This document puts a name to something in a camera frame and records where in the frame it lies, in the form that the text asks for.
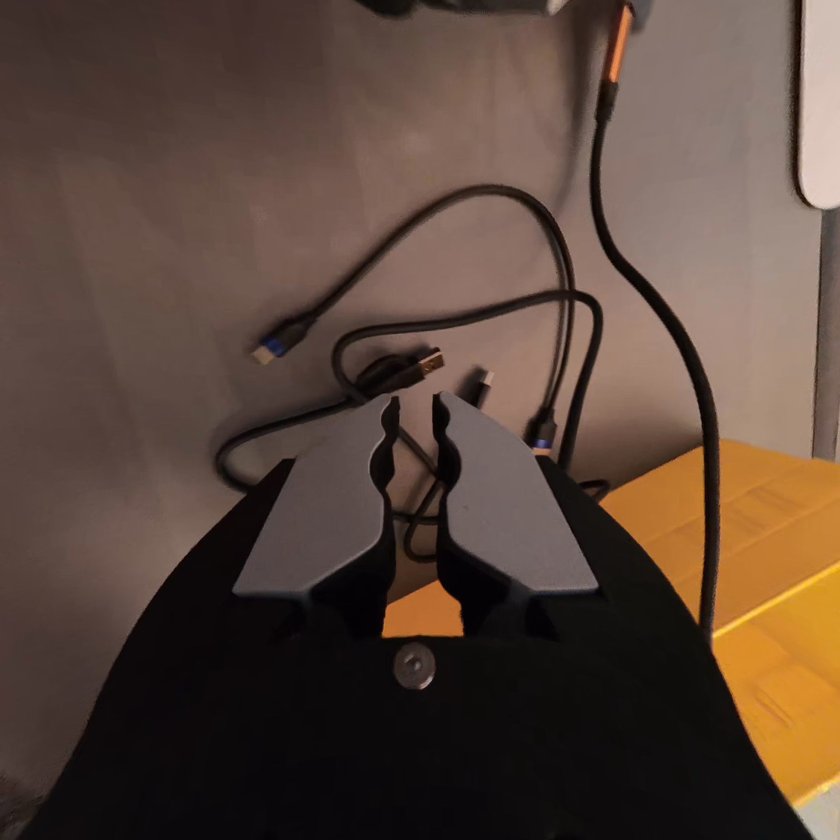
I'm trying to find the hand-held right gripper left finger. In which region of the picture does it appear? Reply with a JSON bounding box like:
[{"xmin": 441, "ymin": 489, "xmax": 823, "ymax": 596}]
[{"xmin": 231, "ymin": 394, "xmax": 402, "ymax": 602}]

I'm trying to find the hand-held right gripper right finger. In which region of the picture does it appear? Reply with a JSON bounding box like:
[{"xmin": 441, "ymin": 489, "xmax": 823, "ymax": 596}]
[{"xmin": 431, "ymin": 390, "xmax": 600, "ymax": 599}]

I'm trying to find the black cable with copper plug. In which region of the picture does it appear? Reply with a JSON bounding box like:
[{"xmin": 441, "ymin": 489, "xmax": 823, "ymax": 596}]
[{"xmin": 586, "ymin": 0, "xmax": 724, "ymax": 641}]

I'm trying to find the yellow plastic bin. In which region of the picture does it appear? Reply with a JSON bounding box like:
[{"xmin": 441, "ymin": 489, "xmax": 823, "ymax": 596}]
[{"xmin": 382, "ymin": 438, "xmax": 840, "ymax": 807}]

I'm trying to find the white flat base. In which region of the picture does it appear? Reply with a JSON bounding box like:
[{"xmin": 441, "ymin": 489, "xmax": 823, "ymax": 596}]
[{"xmin": 796, "ymin": 0, "xmax": 840, "ymax": 212}]

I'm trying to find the black cable with gold plug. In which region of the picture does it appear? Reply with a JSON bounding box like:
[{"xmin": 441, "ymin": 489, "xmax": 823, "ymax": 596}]
[{"xmin": 215, "ymin": 290, "xmax": 605, "ymax": 565}]

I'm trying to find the black cable with blue-ringed plugs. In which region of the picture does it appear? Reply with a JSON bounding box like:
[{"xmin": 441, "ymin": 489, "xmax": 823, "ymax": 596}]
[{"xmin": 251, "ymin": 185, "xmax": 578, "ymax": 457}]

